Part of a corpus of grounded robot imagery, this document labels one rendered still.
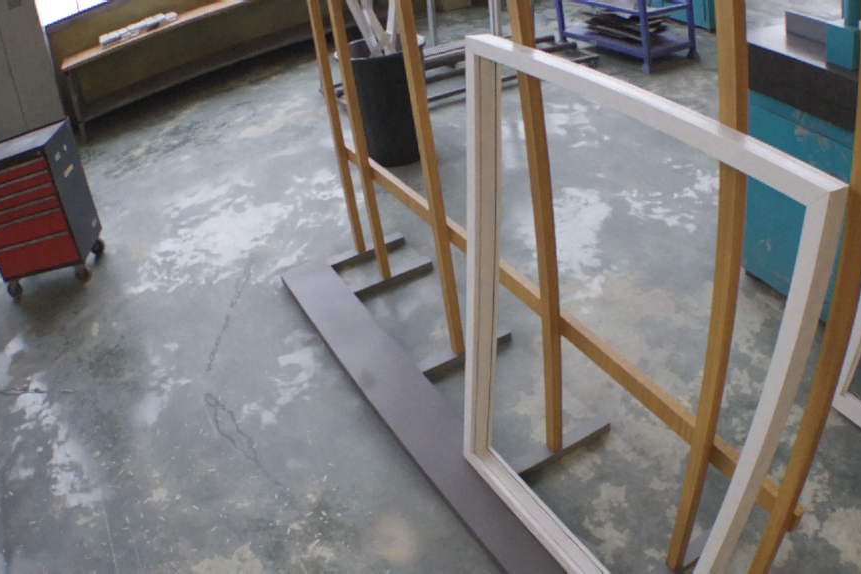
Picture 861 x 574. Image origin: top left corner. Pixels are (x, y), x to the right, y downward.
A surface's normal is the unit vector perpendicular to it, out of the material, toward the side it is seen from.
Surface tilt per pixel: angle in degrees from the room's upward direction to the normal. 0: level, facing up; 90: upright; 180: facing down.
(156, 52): 90
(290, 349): 0
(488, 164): 90
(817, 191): 82
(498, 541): 0
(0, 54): 90
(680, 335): 0
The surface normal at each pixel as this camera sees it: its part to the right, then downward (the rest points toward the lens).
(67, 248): 0.11, 0.52
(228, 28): 0.46, 0.42
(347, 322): -0.14, -0.83
